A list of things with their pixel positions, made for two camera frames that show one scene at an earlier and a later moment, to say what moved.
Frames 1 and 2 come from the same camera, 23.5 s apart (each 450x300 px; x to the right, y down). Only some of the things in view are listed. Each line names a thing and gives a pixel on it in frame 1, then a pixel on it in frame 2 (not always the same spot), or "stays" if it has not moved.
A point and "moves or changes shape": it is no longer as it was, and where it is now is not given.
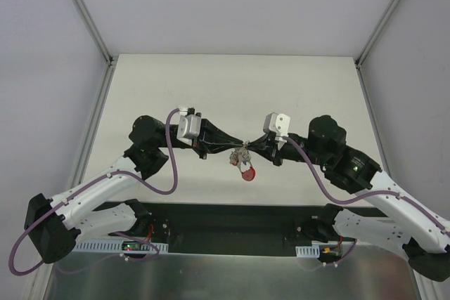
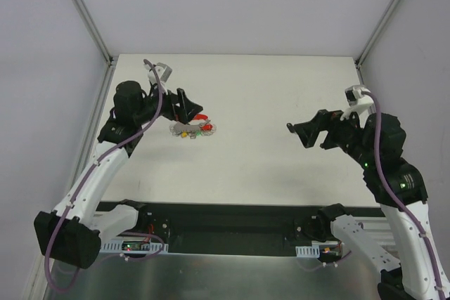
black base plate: [228, 227] stays
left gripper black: [203, 136] → [178, 105]
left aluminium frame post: [88, 15] stays
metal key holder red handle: [241, 158] moves or changes shape
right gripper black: [275, 150] → [327, 128]
